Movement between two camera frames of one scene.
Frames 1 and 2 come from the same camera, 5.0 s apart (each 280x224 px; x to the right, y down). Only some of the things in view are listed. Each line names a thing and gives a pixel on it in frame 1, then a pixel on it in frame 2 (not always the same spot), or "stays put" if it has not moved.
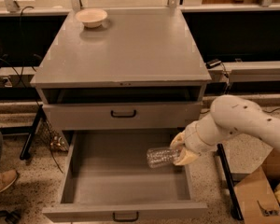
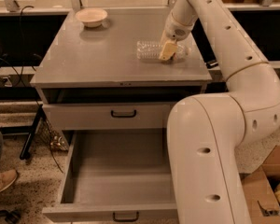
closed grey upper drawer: [122, 116] stays put
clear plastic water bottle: [160, 157] -> [151, 50]
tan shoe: [2, 180] stays put
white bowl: [91, 18] stays put
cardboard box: [256, 192] stays put
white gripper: [191, 138] -> [176, 31]
